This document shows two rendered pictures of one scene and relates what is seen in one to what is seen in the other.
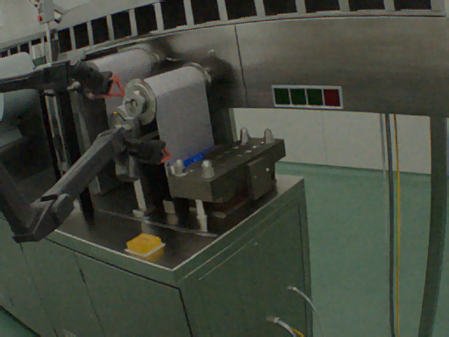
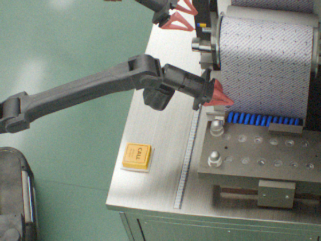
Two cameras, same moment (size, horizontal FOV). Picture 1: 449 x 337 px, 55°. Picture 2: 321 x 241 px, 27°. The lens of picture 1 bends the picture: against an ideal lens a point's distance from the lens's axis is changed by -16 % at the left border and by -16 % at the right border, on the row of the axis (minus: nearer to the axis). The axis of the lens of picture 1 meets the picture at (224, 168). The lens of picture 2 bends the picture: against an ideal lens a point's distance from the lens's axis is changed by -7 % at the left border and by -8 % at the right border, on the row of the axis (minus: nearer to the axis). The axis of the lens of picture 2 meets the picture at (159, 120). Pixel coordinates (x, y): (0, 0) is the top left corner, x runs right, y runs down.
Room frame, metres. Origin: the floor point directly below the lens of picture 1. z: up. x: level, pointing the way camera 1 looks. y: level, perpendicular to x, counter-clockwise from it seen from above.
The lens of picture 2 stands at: (0.93, -0.80, 2.55)
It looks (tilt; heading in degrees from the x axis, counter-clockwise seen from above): 54 degrees down; 70
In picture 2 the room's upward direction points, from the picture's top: 11 degrees counter-clockwise
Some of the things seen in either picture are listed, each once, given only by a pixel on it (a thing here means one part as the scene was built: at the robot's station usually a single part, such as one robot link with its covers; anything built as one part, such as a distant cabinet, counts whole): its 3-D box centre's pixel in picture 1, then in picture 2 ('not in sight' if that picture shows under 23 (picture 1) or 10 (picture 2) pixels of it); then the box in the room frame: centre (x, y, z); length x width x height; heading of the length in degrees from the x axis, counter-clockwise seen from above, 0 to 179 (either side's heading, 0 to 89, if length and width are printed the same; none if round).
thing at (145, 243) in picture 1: (144, 244); (136, 155); (1.22, 0.25, 0.91); 0.07 x 0.07 x 0.02; 50
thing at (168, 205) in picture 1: (197, 190); not in sight; (1.55, 0.10, 0.92); 0.28 x 0.04 x 0.04; 140
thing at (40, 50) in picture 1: (44, 49); not in sight; (2.04, 0.71, 1.50); 0.14 x 0.14 x 0.06
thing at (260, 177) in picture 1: (260, 176); (276, 194); (1.46, -0.10, 0.96); 0.10 x 0.03 x 0.11; 140
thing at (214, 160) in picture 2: (207, 168); (214, 156); (1.36, 0.05, 1.05); 0.04 x 0.04 x 0.04
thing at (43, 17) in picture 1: (44, 11); not in sight; (1.87, 0.63, 1.66); 0.07 x 0.07 x 0.10; 44
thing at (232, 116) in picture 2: (196, 160); (265, 121); (1.54, 0.08, 1.03); 0.21 x 0.04 x 0.03; 140
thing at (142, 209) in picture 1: (134, 166); (213, 75); (1.49, 0.27, 1.05); 0.06 x 0.05 x 0.31; 140
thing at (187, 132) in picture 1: (187, 135); (266, 97); (1.55, 0.10, 1.11); 0.23 x 0.01 x 0.18; 140
